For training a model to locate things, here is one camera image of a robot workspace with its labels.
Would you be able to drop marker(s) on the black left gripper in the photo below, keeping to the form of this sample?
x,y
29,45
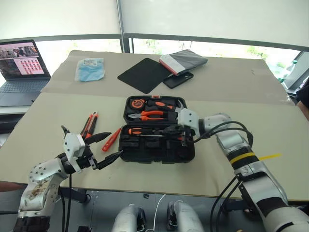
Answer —
x,y
86,158

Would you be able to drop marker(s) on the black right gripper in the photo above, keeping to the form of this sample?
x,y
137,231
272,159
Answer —
x,y
188,136

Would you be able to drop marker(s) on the orange voltage tester pen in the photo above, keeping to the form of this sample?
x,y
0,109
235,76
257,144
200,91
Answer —
x,y
109,141

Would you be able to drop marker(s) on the orange black utility knife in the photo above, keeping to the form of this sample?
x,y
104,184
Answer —
x,y
89,124

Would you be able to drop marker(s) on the black plastic tool case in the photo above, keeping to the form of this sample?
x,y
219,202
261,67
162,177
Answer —
x,y
135,154

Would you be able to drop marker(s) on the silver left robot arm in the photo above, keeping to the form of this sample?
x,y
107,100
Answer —
x,y
41,174

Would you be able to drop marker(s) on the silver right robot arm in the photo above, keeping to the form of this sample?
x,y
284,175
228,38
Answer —
x,y
231,142

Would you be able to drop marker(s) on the hammer with silver head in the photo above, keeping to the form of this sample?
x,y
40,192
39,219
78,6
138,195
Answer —
x,y
178,110

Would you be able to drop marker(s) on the short orange black screwdriver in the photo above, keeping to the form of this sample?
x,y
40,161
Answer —
x,y
159,104

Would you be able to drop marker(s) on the long orange black screwdriver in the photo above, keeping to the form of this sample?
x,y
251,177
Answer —
x,y
136,131

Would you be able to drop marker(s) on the orange black tape measure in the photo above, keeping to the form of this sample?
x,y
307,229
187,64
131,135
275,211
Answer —
x,y
137,103

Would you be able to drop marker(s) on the larger beige cardboard sheet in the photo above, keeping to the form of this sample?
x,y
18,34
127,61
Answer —
x,y
154,176

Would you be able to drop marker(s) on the black smartphone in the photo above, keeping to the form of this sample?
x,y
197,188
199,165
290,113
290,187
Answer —
x,y
177,81

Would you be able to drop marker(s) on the black table clamp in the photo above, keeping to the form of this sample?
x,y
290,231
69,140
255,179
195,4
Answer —
x,y
77,195

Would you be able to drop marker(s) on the small black clip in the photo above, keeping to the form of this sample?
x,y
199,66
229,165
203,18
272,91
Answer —
x,y
145,196

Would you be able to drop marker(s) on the black mouse pad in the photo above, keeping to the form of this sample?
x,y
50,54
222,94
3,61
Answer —
x,y
143,76

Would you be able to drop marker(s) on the smaller beige cardboard sheet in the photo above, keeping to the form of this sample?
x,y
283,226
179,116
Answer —
x,y
217,77

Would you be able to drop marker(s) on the grey folded fabric package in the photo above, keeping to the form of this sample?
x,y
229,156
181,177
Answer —
x,y
188,59

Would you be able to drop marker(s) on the silver left robot thigh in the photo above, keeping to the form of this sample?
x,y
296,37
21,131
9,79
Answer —
x,y
128,218

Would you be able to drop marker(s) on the silver robot thigh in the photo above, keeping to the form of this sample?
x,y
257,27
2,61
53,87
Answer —
x,y
128,218
186,217

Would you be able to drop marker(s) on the blue face mask pack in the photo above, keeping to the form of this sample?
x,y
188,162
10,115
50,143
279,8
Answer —
x,y
90,71

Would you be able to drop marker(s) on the silver right robot thigh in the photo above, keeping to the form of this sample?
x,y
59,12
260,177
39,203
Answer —
x,y
186,217

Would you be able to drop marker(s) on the yellow tape strip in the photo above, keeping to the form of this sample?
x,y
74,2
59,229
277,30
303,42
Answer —
x,y
270,156

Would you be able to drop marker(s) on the brown rounded object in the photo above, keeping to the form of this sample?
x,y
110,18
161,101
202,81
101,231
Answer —
x,y
12,186

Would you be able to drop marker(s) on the dark grey open laptop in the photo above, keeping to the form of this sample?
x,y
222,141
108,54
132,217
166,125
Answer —
x,y
19,87

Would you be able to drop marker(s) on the grey flat panel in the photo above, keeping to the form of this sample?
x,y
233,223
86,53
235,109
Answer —
x,y
297,77

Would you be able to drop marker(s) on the clear bottle green cap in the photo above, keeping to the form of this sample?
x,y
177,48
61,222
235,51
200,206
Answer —
x,y
292,67

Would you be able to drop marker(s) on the person in black shirt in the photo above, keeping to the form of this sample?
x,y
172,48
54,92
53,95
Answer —
x,y
304,96

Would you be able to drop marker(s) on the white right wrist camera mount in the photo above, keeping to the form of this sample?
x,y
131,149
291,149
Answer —
x,y
189,118

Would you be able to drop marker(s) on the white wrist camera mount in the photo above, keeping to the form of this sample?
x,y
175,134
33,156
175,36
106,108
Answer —
x,y
72,145
189,118

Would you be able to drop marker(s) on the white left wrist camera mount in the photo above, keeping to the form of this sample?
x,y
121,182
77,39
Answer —
x,y
72,145

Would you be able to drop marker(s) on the grey window frame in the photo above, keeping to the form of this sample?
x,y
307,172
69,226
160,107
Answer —
x,y
120,24

